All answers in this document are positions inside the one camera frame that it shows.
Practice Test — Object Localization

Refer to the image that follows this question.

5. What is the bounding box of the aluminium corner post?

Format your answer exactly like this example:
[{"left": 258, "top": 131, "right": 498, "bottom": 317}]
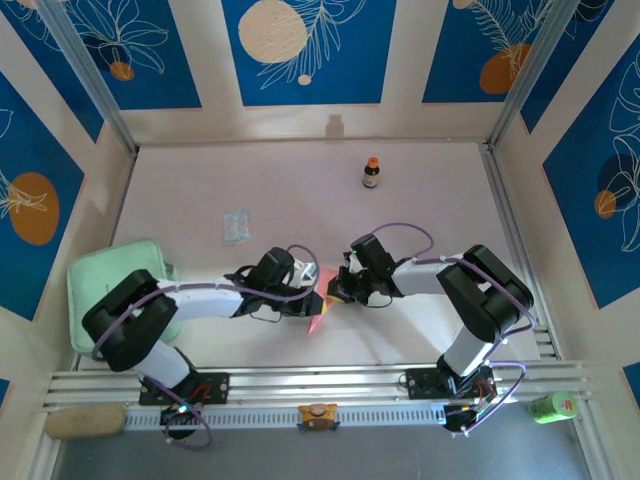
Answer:
[
  {"left": 487, "top": 0, "right": 576, "bottom": 151},
  {"left": 37, "top": 0, "right": 140, "bottom": 155}
]

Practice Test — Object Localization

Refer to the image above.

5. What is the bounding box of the aluminium side rail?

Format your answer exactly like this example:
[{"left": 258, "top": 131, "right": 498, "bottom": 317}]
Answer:
[{"left": 478, "top": 143, "right": 561, "bottom": 361}]

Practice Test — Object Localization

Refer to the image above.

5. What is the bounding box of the slotted grey cable duct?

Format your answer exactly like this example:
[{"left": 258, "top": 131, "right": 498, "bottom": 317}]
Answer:
[{"left": 122, "top": 402, "right": 447, "bottom": 432}]

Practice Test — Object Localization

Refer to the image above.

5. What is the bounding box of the aluminium rail frame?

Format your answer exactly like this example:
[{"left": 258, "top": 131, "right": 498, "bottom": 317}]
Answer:
[{"left": 42, "top": 359, "right": 594, "bottom": 412}]

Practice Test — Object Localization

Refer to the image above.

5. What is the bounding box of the beige foam roll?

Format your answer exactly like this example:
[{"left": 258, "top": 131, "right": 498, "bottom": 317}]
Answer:
[{"left": 44, "top": 404, "right": 126, "bottom": 441}]

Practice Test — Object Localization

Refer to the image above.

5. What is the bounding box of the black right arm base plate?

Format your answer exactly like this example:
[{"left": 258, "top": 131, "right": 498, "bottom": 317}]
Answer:
[{"left": 399, "top": 368, "right": 496, "bottom": 401}]

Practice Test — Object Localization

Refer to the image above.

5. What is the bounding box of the mint green case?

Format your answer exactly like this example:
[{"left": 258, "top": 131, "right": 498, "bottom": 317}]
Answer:
[{"left": 66, "top": 238, "right": 184, "bottom": 354}]

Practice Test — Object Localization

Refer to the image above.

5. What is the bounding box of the small brown bottle orange cap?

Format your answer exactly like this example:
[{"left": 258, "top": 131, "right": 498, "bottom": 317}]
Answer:
[{"left": 361, "top": 156, "right": 381, "bottom": 190}]

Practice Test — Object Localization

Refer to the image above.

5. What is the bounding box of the pink cloth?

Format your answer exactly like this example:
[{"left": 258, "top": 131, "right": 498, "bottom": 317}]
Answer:
[{"left": 306, "top": 267, "right": 341, "bottom": 335}]

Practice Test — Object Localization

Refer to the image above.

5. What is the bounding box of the clear plastic packet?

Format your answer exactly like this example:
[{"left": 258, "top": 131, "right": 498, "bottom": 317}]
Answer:
[{"left": 223, "top": 210, "right": 251, "bottom": 245}]

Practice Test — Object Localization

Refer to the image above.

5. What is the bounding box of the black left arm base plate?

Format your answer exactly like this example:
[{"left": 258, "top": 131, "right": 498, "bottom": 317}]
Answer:
[{"left": 138, "top": 372, "right": 231, "bottom": 406}]

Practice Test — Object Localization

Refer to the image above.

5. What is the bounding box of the yellow clamp fixture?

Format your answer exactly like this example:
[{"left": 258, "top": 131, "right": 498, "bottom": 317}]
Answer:
[{"left": 297, "top": 402, "right": 341, "bottom": 432}]

